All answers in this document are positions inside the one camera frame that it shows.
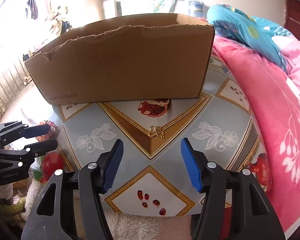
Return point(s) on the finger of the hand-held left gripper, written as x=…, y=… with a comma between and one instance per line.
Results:
x=43, y=147
x=37, y=131

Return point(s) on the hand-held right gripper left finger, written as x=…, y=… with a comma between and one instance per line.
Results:
x=112, y=165

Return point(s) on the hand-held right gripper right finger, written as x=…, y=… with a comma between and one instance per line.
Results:
x=190, y=165

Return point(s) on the gold heart pendant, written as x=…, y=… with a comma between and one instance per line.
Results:
x=155, y=130

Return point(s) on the large torn cardboard box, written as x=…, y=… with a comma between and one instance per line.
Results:
x=127, y=62

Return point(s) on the person's left hand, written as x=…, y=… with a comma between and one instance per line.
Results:
x=6, y=192

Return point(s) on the green plush cloth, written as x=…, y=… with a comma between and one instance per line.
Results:
x=10, y=205

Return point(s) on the fruit printed tablecloth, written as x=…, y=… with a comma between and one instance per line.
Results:
x=130, y=120

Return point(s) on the metal balcony railing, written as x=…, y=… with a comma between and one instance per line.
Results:
x=7, y=85

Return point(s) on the white fleece cloth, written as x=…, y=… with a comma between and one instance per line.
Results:
x=145, y=227

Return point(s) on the pink floral blanket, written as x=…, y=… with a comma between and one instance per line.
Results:
x=265, y=105

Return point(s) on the pile of clothes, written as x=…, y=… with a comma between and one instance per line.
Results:
x=60, y=17

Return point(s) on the hanging dark clothes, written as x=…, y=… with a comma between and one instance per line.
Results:
x=32, y=6

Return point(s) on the white rectangular panel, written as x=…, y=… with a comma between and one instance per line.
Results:
x=112, y=8

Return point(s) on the blue printed quilt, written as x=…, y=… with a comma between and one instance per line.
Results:
x=240, y=22

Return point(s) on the blue water jug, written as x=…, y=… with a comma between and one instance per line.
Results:
x=196, y=8

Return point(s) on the brown wooden door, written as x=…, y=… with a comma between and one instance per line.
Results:
x=297, y=17

